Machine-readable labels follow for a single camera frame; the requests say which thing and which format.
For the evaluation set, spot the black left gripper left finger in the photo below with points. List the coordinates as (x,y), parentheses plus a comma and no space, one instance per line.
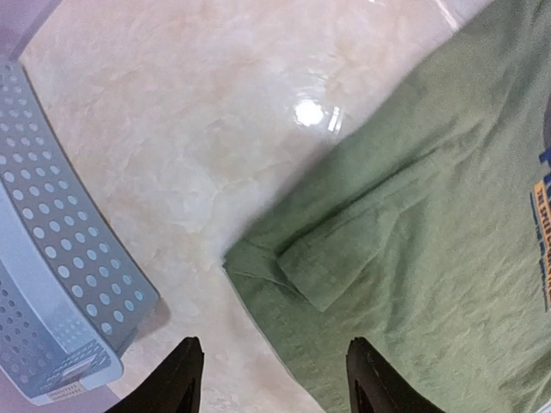
(173,387)

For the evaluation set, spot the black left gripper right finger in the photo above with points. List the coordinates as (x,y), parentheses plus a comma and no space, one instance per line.
(376,387)

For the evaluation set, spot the light blue plastic basket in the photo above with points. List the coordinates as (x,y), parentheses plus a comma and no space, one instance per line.
(72,298)

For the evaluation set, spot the green garment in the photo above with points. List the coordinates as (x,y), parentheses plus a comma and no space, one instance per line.
(424,231)

